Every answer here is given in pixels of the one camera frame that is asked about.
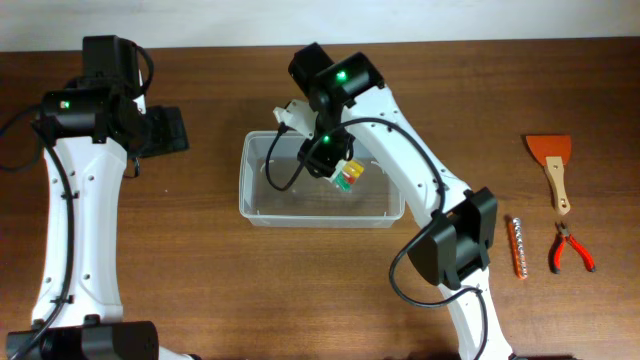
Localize clear case of coloured bits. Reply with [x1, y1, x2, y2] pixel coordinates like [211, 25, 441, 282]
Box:
[329, 160, 365, 192]

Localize clear plastic storage container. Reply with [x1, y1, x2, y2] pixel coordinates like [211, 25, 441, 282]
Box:
[239, 131, 405, 228]

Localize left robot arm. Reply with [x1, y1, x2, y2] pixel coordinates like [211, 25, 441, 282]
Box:
[6, 35, 189, 359]

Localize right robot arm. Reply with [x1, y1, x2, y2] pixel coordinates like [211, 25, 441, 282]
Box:
[277, 43, 515, 359]

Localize right black cable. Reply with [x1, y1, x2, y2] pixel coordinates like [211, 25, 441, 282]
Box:
[263, 117, 490, 360]

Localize black cable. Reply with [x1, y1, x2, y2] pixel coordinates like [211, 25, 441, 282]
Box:
[0, 42, 155, 360]
[263, 117, 490, 360]

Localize left black cable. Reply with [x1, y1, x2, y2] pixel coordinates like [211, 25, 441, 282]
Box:
[0, 42, 155, 360]

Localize orange rail of sockets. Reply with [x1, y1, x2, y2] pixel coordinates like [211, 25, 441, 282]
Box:
[507, 217, 528, 280]

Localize orange scraper with wooden handle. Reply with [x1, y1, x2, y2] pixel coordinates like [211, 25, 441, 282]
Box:
[525, 135, 572, 216]

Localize red handled pliers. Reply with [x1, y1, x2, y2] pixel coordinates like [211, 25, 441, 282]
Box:
[548, 221, 597, 275]

